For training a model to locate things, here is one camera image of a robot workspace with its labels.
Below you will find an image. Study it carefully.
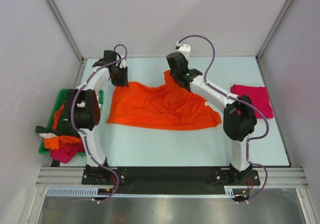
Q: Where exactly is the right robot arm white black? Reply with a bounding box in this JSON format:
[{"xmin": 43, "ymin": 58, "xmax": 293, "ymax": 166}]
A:
[{"xmin": 166, "ymin": 52, "xmax": 257, "ymax": 185}]

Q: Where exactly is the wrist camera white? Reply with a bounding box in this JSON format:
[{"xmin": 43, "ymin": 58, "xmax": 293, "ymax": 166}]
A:
[
  {"xmin": 175, "ymin": 41, "xmax": 191, "ymax": 61},
  {"xmin": 118, "ymin": 59, "xmax": 126, "ymax": 69}
]

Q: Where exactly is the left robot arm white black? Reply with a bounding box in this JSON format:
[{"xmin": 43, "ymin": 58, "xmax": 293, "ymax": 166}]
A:
[{"xmin": 65, "ymin": 50, "xmax": 128, "ymax": 185}]

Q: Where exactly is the purple cable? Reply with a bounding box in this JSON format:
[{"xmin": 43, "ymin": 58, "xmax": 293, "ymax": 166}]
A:
[
  {"xmin": 176, "ymin": 34, "xmax": 270, "ymax": 205},
  {"xmin": 70, "ymin": 44, "xmax": 130, "ymax": 206}
]

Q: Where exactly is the aluminium frame rail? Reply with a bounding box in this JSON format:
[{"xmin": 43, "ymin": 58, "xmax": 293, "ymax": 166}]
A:
[{"xmin": 35, "ymin": 167, "xmax": 309, "ymax": 188}]

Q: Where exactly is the folded magenta t shirt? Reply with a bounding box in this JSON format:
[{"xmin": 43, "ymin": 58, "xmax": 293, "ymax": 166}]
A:
[{"xmin": 230, "ymin": 84, "xmax": 274, "ymax": 119}]

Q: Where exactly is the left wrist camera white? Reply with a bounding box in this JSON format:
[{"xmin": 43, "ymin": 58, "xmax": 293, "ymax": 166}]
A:
[{"xmin": 118, "ymin": 59, "xmax": 126, "ymax": 69}]

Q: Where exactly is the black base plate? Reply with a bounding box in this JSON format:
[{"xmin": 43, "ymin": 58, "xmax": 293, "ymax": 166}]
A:
[{"xmin": 81, "ymin": 166, "xmax": 261, "ymax": 195}]

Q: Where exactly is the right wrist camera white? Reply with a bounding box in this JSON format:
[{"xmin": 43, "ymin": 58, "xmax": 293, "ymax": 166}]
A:
[{"xmin": 175, "ymin": 41, "xmax": 191, "ymax": 61}]

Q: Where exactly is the grey slotted cable duct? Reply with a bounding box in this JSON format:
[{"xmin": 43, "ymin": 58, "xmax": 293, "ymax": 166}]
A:
[{"xmin": 46, "ymin": 187, "xmax": 248, "ymax": 198}]

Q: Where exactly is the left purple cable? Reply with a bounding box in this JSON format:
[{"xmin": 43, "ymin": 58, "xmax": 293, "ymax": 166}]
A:
[{"xmin": 70, "ymin": 44, "xmax": 130, "ymax": 206}]

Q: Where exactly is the magenta t shirt in bin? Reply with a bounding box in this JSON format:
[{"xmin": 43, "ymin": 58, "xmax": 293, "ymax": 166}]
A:
[{"xmin": 49, "ymin": 144, "xmax": 85, "ymax": 164}]

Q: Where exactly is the orange t shirt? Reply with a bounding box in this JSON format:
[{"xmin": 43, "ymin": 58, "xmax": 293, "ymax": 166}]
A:
[
  {"xmin": 43, "ymin": 93, "xmax": 85, "ymax": 150},
  {"xmin": 107, "ymin": 70, "xmax": 222, "ymax": 131}
]

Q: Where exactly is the dark green t shirt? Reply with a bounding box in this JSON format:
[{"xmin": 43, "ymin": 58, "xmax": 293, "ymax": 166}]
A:
[{"xmin": 35, "ymin": 102, "xmax": 80, "ymax": 139}]

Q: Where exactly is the green plastic bin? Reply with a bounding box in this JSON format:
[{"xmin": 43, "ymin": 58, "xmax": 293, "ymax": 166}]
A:
[{"xmin": 38, "ymin": 89, "xmax": 104, "ymax": 157}]

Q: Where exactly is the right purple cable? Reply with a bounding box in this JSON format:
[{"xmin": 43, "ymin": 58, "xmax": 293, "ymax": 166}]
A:
[{"xmin": 176, "ymin": 34, "xmax": 270, "ymax": 205}]

